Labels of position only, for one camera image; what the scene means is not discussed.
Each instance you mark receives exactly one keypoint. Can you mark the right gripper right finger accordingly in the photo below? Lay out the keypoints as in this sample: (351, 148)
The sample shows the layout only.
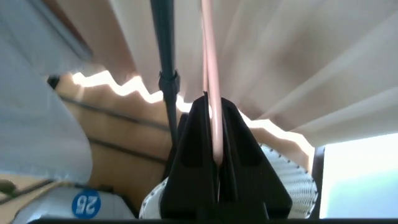
(255, 186)

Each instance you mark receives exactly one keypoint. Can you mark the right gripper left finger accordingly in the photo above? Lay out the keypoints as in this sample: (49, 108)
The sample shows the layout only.
(189, 186)

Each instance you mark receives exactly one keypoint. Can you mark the pink clothes hanger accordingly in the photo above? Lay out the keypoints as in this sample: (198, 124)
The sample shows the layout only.
(213, 77)

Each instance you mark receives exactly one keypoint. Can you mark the pale grey shorts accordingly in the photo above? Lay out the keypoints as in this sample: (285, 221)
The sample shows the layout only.
(31, 124)

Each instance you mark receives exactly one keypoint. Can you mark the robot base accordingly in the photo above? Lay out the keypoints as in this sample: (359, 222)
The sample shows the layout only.
(62, 203)

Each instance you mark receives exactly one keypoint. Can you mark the white laundry basket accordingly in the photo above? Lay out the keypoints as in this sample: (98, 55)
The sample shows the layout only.
(295, 180)

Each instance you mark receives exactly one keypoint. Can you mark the black clothes rack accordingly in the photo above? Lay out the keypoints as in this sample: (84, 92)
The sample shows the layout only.
(164, 37)

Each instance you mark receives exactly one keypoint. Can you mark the window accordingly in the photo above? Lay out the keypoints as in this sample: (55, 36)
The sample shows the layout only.
(357, 180)

